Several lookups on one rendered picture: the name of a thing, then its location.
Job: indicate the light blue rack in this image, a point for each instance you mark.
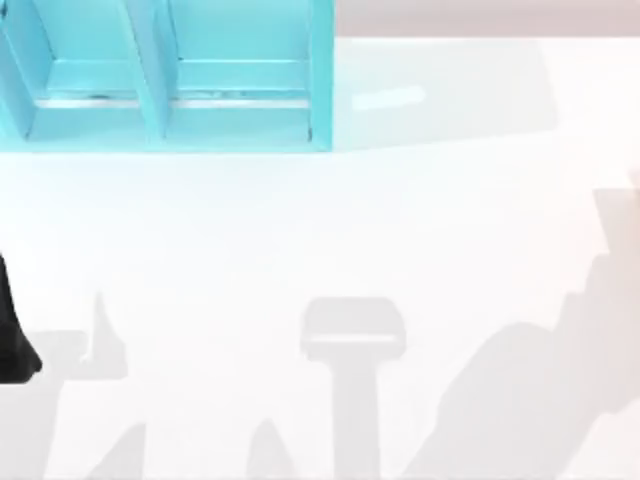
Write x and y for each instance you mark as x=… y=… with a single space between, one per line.
x=150 y=75

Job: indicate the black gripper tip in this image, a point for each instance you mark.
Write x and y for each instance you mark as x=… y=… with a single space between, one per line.
x=14 y=345

